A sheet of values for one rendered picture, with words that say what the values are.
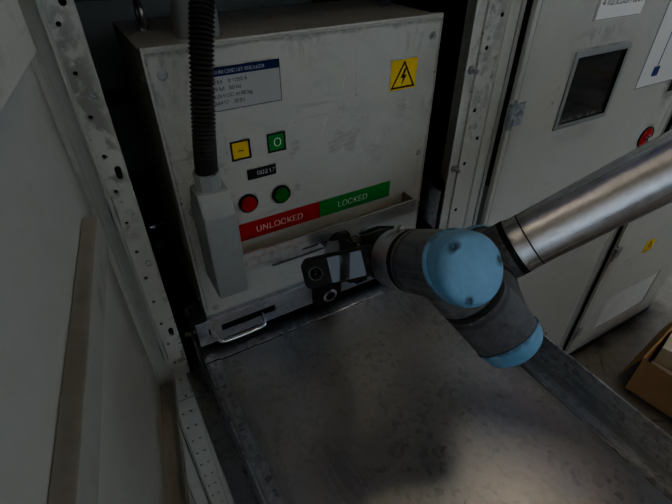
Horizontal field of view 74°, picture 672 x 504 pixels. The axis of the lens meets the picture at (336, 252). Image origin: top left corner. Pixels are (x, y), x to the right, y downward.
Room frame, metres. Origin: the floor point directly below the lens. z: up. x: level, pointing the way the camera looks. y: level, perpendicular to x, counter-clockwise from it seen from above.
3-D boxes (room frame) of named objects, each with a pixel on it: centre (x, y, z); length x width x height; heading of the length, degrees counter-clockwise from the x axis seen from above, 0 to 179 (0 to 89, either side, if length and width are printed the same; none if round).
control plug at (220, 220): (0.54, 0.18, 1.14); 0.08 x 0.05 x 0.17; 30
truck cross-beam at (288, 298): (0.72, 0.04, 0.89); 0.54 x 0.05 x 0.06; 120
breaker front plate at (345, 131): (0.71, 0.03, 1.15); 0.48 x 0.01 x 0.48; 120
